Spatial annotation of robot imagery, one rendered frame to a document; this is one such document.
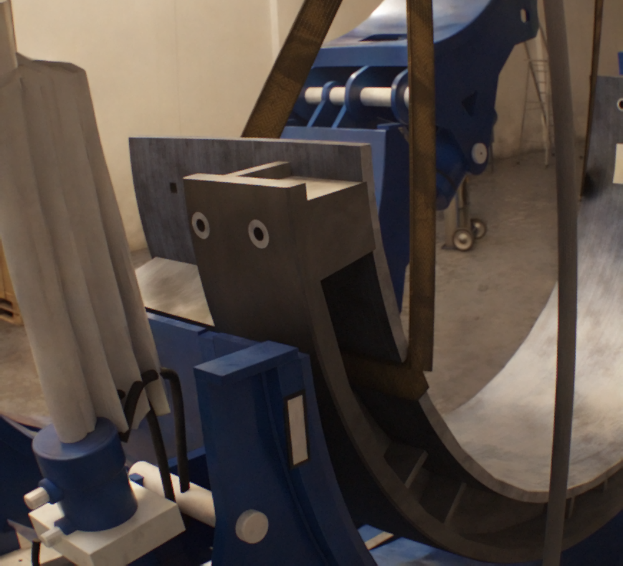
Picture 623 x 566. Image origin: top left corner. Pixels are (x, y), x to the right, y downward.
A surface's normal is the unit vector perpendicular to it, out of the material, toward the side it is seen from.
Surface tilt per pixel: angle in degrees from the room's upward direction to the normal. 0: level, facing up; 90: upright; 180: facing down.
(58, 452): 8
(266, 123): 103
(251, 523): 90
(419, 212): 82
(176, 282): 16
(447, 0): 36
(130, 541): 90
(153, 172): 94
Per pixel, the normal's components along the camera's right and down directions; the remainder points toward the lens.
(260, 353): -0.06, -0.97
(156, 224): -0.67, 0.39
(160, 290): -0.25, -0.88
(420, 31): 0.80, -0.07
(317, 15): 0.51, 0.43
